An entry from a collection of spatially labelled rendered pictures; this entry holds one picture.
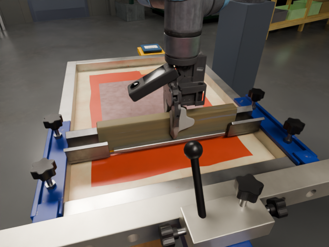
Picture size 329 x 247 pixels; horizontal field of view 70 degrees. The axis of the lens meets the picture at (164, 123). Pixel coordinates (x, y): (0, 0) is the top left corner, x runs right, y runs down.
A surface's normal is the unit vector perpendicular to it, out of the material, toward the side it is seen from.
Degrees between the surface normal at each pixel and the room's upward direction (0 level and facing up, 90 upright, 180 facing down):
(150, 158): 0
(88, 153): 90
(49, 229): 0
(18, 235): 0
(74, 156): 90
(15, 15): 90
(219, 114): 91
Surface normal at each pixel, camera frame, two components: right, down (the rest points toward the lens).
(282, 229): 0.01, -0.81
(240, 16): -0.87, 0.29
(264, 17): 0.50, 0.52
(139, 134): 0.25, 0.58
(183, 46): 0.00, 0.58
